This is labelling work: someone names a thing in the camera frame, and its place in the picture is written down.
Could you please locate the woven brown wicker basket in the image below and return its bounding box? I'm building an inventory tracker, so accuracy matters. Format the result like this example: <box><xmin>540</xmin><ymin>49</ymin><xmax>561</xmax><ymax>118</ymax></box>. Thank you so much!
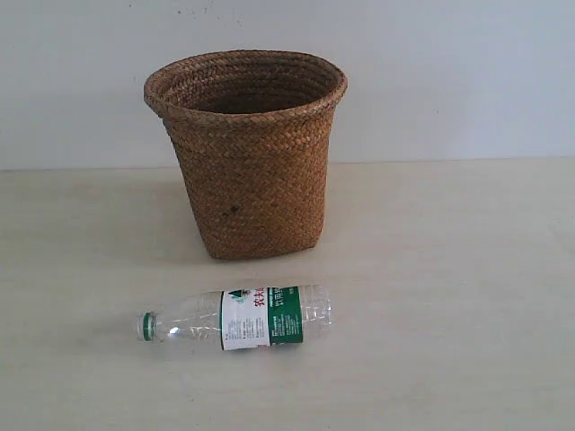
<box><xmin>144</xmin><ymin>49</ymin><xmax>348</xmax><ymax>259</ymax></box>

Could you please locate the clear plastic water bottle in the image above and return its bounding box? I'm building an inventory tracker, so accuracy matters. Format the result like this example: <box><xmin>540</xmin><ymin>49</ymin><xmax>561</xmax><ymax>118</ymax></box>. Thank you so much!
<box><xmin>136</xmin><ymin>285</ymin><xmax>332</xmax><ymax>351</ymax></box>

